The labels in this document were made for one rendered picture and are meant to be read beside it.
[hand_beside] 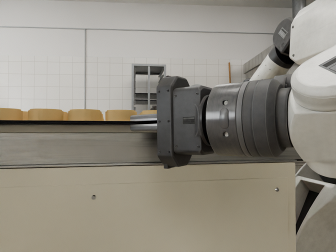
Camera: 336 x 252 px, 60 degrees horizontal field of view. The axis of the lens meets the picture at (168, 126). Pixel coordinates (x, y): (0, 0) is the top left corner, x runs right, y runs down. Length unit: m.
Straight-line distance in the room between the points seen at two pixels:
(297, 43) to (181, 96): 0.56
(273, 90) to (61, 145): 0.31
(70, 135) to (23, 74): 4.81
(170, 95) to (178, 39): 4.70
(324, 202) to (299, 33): 0.43
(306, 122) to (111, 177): 0.29
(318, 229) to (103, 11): 4.83
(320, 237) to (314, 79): 0.53
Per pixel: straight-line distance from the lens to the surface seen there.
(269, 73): 1.08
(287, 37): 1.01
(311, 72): 0.30
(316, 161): 0.34
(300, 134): 0.31
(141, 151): 0.47
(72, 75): 5.03
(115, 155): 0.47
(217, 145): 0.33
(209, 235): 0.51
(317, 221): 0.75
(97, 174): 0.46
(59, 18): 5.32
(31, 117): 0.46
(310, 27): 0.84
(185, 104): 0.36
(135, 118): 0.42
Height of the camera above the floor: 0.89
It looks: 1 degrees up
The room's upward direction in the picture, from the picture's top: straight up
